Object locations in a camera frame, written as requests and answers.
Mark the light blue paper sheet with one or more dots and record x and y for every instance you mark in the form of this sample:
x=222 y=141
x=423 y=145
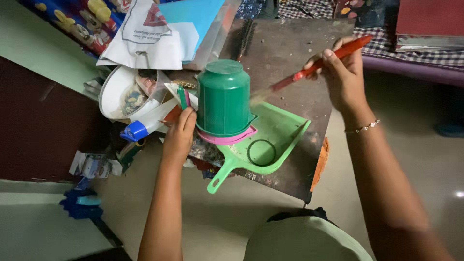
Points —
x=197 y=16

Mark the black bristle hair brush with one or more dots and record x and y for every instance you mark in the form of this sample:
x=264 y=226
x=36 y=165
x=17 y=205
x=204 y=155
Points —
x=246 y=38

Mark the white plastic bucket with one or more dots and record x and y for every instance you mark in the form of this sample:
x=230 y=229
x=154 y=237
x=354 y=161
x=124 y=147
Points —
x=116 y=90

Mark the cartoon print blanket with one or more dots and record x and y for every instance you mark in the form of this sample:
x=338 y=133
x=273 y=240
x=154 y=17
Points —
x=76 y=21

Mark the green plastic container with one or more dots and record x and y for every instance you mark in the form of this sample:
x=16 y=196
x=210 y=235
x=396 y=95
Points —
x=223 y=98

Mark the stack of red books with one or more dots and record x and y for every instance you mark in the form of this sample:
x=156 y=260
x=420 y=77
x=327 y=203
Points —
x=429 y=21

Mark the blue cloth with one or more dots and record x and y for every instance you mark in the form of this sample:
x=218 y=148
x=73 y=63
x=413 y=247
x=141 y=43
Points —
x=81 y=206

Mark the checked bed cloth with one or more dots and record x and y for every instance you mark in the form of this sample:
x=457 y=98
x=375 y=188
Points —
x=384 y=45

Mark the person's left hand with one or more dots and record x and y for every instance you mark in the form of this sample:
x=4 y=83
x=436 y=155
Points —
x=177 y=141

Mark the person's light green shirt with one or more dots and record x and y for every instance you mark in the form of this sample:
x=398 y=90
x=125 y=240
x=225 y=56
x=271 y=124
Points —
x=304 y=239

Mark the white printed plastic bag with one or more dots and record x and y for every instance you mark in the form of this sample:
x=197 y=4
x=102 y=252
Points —
x=145 y=40

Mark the white bottle with blue cap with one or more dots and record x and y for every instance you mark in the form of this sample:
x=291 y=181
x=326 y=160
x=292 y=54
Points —
x=145 y=125

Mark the orange plastic stool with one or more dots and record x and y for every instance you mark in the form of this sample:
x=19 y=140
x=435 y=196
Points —
x=321 y=163

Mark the green plastic stick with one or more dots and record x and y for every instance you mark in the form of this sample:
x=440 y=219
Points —
x=181 y=98

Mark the purple mattress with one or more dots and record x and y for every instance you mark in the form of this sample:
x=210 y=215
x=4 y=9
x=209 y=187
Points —
x=413 y=70

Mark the pink plastic stick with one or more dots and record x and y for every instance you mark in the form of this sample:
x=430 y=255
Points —
x=187 y=98

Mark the person's right hand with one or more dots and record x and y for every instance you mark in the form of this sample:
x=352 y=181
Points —
x=344 y=83

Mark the pink plastic lid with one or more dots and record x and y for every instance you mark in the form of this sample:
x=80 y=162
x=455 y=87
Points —
x=226 y=139

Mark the dark wooden board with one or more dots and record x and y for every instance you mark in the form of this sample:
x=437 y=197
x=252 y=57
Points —
x=286 y=54

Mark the light green dustpan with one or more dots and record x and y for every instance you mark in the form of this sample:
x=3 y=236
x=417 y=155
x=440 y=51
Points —
x=279 y=130

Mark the clear plastic bag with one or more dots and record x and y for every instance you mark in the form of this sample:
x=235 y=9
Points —
x=219 y=40

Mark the dark brown cabinet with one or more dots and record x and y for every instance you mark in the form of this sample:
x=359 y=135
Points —
x=43 y=119

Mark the blue slipper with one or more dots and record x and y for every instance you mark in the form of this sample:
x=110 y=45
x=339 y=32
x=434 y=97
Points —
x=449 y=130

